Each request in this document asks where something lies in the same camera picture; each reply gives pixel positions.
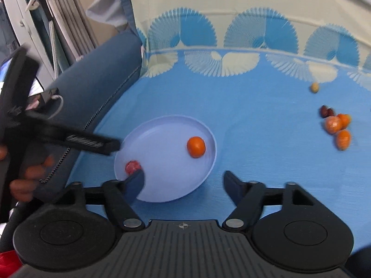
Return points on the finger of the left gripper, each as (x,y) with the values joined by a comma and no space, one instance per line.
(40,130)

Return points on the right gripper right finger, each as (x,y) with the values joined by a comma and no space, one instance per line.
(247,197)

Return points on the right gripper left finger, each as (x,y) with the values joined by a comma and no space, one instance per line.
(118,197)

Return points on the pink red candy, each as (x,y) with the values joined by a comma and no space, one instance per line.
(131,167)

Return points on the large orange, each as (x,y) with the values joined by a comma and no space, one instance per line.
(332,124)

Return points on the small orange tangerine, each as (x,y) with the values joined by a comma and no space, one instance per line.
(343,139)

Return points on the dark red jujube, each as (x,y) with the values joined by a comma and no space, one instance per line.
(330,112)
(323,111)

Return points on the yellow longan fruit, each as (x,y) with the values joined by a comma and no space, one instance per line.
(314,88)

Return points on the person's left hand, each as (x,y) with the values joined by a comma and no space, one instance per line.
(34,167)

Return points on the black smartphone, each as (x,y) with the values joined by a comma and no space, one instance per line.
(36,99)

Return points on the light blue round plate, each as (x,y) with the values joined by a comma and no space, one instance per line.
(160,146)

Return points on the grey curtain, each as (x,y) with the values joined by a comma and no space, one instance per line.
(74,26)

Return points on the blue patterned bed sheet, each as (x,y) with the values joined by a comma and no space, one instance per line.
(244,68)

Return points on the grey blue blanket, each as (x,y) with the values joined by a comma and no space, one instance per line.
(117,13)

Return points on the white window frame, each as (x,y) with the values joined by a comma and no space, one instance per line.
(27,34)

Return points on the garment steamer with hose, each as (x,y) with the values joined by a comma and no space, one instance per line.
(49,33)

